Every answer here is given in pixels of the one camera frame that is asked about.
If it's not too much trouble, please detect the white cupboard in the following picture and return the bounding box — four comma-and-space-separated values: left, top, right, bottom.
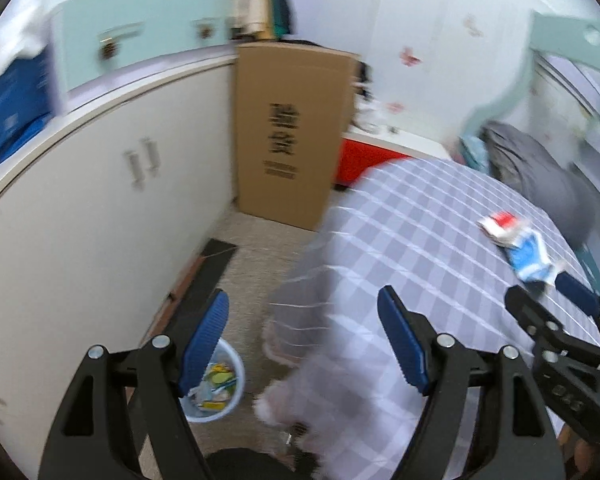
0, 55, 241, 471

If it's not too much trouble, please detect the light blue cloth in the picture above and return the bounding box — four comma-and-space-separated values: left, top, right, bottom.
460, 135, 491, 173

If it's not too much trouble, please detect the dark clutter on cabinet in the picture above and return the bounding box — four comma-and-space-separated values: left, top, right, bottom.
352, 62, 406, 136

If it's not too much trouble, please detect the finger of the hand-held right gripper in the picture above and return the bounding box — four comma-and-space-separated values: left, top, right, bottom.
555, 272, 600, 351
505, 286, 600, 376

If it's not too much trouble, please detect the large cardboard box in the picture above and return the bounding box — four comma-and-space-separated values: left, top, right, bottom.
231, 42, 361, 233

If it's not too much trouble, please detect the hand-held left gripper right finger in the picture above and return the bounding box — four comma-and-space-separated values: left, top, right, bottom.
377, 285, 566, 480

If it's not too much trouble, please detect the red cabinet with white top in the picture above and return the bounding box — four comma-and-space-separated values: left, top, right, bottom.
337, 127, 451, 191

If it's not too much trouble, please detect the teal hanging garment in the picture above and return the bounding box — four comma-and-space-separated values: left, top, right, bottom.
270, 0, 295, 41

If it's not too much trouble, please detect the mint green drawer cabinet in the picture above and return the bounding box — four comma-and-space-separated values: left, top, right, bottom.
50, 0, 236, 96

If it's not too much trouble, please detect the red and white wrapper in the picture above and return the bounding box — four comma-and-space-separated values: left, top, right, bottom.
477, 211, 531, 248

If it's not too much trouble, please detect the grey pillow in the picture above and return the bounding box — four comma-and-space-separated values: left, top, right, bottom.
480, 122, 598, 246

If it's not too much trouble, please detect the mint green bed frame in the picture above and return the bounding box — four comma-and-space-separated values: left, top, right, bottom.
460, 10, 600, 141

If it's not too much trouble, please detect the beige hanging garment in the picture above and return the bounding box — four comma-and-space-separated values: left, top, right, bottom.
232, 0, 276, 41

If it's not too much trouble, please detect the pale blue waste bin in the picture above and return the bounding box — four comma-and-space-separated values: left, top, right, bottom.
180, 337, 246, 423

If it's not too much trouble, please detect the blue bag with white plastic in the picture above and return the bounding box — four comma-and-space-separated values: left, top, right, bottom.
0, 0, 51, 81

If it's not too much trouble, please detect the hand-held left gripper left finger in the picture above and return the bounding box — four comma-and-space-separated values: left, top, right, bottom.
37, 288, 230, 480

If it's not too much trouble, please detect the checkered bed cover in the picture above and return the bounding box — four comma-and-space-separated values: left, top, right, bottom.
267, 157, 600, 480

